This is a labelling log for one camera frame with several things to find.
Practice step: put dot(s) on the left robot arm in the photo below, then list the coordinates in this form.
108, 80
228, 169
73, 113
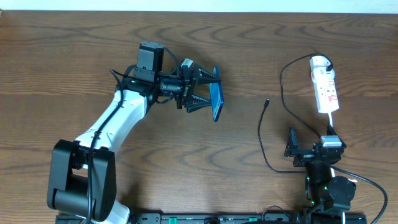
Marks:
82, 181

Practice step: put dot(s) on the blue Samsung Galaxy smartphone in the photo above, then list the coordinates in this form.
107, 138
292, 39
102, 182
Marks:
217, 99

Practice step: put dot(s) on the white USB charger adapter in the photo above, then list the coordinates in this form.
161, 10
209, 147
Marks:
319, 61

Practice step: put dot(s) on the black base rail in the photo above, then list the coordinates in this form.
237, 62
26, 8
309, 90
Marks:
273, 217

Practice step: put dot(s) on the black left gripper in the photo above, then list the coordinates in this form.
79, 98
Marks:
181, 89

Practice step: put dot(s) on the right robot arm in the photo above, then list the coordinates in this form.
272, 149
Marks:
330, 195

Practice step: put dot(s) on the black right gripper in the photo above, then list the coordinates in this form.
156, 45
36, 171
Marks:
311, 155

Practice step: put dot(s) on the white power strip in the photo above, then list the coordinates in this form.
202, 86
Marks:
325, 90

